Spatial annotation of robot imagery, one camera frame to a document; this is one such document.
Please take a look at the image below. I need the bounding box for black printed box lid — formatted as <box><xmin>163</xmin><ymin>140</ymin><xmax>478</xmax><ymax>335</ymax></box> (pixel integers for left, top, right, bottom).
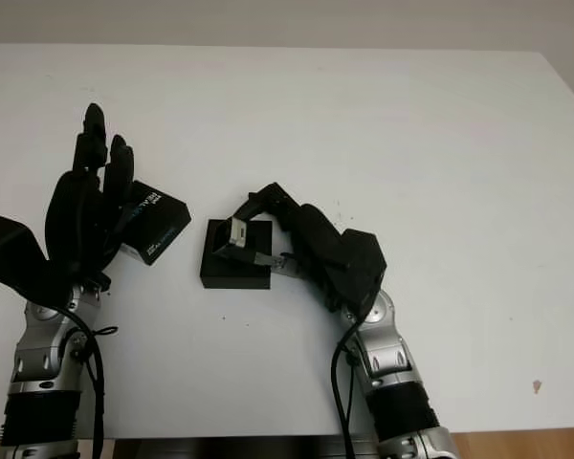
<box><xmin>119</xmin><ymin>180</ymin><xmax>192</xmax><ymax>268</ymax></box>

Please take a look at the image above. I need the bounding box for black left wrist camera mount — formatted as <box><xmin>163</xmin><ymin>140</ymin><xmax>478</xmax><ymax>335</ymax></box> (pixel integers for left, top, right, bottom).
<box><xmin>0</xmin><ymin>214</ymin><xmax>77</xmax><ymax>307</ymax></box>

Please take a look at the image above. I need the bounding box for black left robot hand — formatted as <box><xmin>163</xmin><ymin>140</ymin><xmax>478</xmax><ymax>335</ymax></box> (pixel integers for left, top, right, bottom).
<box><xmin>45</xmin><ymin>102</ymin><xmax>138</xmax><ymax>279</ymax></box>

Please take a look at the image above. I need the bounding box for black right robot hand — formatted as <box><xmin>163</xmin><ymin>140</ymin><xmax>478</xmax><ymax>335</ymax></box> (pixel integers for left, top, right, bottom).
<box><xmin>232</xmin><ymin>182</ymin><xmax>344</xmax><ymax>307</ymax></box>

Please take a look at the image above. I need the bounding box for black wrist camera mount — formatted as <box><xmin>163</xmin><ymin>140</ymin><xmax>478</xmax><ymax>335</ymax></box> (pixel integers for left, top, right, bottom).
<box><xmin>324</xmin><ymin>228</ymin><xmax>388</xmax><ymax>317</ymax></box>
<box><xmin>0</xmin><ymin>214</ymin><xmax>77</xmax><ymax>307</ymax></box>

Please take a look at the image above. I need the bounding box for small silver depth camera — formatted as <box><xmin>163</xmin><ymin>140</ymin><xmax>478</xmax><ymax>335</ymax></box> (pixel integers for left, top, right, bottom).
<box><xmin>227</xmin><ymin>217</ymin><xmax>250</xmax><ymax>250</ymax></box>

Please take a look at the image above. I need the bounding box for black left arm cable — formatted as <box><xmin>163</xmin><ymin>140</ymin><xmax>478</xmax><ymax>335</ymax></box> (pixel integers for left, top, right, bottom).
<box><xmin>59</xmin><ymin>305</ymin><xmax>120</xmax><ymax>444</ymax></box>

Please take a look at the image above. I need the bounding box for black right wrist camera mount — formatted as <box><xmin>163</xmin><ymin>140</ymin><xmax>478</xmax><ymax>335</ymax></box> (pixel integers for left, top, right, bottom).
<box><xmin>324</xmin><ymin>228</ymin><xmax>388</xmax><ymax>317</ymax></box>

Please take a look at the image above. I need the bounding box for black box base with insert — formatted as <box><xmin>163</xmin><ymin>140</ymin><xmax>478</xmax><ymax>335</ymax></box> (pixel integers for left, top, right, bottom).
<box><xmin>199</xmin><ymin>218</ymin><xmax>274</xmax><ymax>292</ymax></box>

